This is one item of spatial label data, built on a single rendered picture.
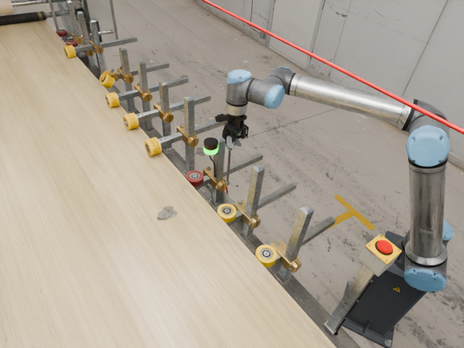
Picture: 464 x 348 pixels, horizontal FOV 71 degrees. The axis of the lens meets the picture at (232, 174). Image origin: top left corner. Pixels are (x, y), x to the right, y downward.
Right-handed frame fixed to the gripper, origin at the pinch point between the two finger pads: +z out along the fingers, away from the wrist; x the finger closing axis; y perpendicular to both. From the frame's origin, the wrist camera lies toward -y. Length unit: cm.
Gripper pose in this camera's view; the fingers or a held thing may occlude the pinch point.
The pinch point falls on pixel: (230, 146)
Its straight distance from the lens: 150.9
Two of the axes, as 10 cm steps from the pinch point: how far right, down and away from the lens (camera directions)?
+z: -0.7, 7.4, 6.7
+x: 8.0, -3.6, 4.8
